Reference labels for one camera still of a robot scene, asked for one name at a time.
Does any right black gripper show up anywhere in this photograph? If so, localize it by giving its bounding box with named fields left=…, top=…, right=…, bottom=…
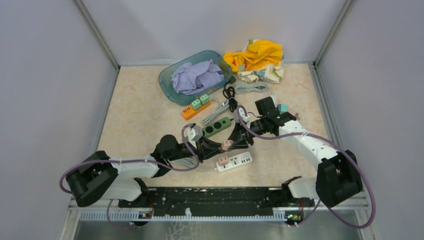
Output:
left=226, top=117, right=267, bottom=150

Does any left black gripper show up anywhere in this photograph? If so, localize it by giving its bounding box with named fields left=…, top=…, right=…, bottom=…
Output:
left=168, top=134, right=225, bottom=163

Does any green power strip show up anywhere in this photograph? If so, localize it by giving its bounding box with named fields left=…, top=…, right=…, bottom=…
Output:
left=202, top=117, right=232, bottom=138

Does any black cable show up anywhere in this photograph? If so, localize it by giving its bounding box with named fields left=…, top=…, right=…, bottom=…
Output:
left=222, top=75, right=240, bottom=115

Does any grey cable of white strip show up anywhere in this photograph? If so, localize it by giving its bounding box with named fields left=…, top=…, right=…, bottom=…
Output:
left=233, top=81, right=277, bottom=100

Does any teal charger plug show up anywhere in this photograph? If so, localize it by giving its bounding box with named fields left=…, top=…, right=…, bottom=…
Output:
left=277, top=104, right=289, bottom=113

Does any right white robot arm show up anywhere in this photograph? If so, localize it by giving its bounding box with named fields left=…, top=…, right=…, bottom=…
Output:
left=234, top=97, right=363, bottom=208

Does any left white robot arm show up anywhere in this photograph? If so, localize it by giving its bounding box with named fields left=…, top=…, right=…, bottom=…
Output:
left=59, top=134, right=233, bottom=207

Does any green charger plug left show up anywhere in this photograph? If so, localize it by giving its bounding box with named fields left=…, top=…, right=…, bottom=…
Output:
left=191, top=99, right=202, bottom=111

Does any green charger plug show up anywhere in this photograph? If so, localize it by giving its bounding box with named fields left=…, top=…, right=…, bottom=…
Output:
left=199, top=94, right=210, bottom=106
left=191, top=99, right=202, bottom=111

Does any green charger plug right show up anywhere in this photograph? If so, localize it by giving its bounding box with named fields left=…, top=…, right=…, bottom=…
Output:
left=199, top=94, right=210, bottom=106

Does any orange power strip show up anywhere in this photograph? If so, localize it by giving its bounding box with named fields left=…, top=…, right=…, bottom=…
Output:
left=181, top=102, right=211, bottom=121

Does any cream dinosaur print cloth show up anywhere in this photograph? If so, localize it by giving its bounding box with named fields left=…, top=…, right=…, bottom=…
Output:
left=234, top=54, right=285, bottom=83

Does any purple cloth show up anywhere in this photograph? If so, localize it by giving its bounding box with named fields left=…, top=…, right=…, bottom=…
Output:
left=171, top=59, right=224, bottom=96

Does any teal plastic basin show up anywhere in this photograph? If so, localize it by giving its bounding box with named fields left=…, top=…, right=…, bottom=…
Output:
left=158, top=50, right=233, bottom=106

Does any yellow cloth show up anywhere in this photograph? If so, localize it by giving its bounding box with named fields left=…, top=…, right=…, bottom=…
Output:
left=222, top=39, right=284, bottom=73

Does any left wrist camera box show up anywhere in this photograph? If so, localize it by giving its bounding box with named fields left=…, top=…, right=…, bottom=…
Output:
left=185, top=125, right=204, bottom=144

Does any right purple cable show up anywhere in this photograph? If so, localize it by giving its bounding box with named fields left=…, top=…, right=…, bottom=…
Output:
left=235, top=105, right=377, bottom=230

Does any grey cable of green strip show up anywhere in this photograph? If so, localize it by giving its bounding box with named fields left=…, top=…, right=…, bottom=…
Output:
left=202, top=98, right=231, bottom=127

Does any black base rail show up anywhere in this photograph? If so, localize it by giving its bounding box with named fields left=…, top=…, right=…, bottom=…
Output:
left=118, top=187, right=315, bottom=218

